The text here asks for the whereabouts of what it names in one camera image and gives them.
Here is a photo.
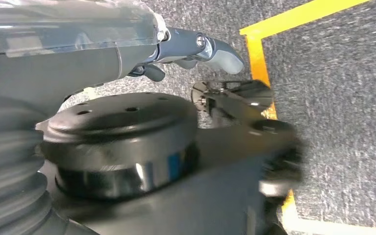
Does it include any metal caster wheel assembly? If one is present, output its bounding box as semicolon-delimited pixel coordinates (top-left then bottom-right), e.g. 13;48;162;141
190;79;275;130

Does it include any yellow floor tape square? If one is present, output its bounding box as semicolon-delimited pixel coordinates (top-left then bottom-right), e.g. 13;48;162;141
239;0;376;235

